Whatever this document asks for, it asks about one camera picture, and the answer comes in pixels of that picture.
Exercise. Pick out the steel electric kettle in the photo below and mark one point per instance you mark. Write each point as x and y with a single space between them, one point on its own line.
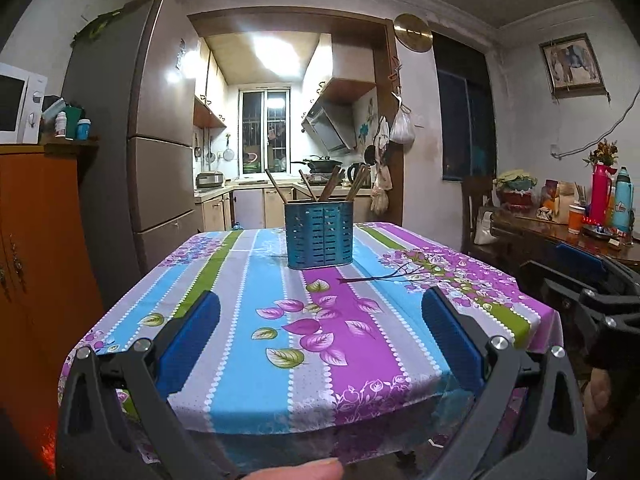
356 176

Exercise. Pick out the red thermos flask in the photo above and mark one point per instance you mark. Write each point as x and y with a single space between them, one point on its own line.
599 195

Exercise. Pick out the grey rice cooker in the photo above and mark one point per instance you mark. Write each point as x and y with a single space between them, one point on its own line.
209 181

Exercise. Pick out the green cloth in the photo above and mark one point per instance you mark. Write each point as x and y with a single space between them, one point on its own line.
100 22

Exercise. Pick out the person's right hand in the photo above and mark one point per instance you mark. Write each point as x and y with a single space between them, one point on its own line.
600 402

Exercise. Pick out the framed wall picture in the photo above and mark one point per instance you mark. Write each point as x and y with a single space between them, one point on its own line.
574 65

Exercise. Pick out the brown paper bag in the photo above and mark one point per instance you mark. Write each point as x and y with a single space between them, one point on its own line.
562 197

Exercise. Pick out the white microwave oven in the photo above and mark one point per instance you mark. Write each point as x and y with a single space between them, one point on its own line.
15 105

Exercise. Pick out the steel range hood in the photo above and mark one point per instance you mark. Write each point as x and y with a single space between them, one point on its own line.
327 125

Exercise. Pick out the green plastic container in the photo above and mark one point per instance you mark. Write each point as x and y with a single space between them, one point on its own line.
74 114

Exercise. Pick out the dark room window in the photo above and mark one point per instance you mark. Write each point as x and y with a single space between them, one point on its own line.
465 125

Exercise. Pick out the orange plastic bag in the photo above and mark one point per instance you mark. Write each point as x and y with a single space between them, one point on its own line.
45 452

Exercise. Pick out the teal jar with white lid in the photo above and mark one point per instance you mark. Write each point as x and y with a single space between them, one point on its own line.
83 131

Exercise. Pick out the teal water bottle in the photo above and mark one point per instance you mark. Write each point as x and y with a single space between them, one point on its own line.
622 205

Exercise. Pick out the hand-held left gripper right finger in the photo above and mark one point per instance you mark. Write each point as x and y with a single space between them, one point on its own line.
450 340

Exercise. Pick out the dark wooden chair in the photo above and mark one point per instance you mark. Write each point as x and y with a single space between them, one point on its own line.
470 205

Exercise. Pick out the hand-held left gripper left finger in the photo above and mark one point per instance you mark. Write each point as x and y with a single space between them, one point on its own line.
192 340

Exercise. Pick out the orange paper cup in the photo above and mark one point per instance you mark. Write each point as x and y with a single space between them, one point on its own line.
576 220

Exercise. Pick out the person's left hand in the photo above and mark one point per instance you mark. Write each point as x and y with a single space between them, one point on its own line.
305 471

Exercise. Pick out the brown wooden chopstick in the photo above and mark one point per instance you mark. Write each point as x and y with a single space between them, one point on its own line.
306 185
331 182
273 186
356 185

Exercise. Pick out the gold round wall disc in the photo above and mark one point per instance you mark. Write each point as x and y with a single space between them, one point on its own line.
412 32

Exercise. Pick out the orange artificial flowers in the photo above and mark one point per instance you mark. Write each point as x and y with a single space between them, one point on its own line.
605 152

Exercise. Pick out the grey refrigerator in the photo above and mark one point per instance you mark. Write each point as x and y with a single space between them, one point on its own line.
160 160

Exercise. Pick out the black wok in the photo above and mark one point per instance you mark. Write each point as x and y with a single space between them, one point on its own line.
322 162

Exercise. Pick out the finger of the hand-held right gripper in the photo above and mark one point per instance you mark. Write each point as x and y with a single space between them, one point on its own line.
555 292
575 256

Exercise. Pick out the kitchen counter cabinets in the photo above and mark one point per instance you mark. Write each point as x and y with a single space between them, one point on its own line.
250 205

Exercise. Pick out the orange wooden cabinet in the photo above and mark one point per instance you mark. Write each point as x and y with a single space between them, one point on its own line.
40 260

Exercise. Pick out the blue perforated utensil holder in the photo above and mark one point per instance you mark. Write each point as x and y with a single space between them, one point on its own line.
320 235

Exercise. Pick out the striped floral tablecloth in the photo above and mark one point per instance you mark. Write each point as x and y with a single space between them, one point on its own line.
250 360

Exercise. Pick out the kitchen wall cabinets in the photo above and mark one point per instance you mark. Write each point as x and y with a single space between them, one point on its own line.
210 90

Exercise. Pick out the dark wooden side table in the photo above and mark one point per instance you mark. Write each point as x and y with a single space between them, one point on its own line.
540 234

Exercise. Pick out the bundle of hanging bags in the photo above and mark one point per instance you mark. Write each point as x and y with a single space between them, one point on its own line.
381 190

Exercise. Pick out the white hanging plastic bag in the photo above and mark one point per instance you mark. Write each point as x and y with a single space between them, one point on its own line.
402 127

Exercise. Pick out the barred kitchen window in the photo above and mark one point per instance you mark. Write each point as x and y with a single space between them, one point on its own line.
250 125

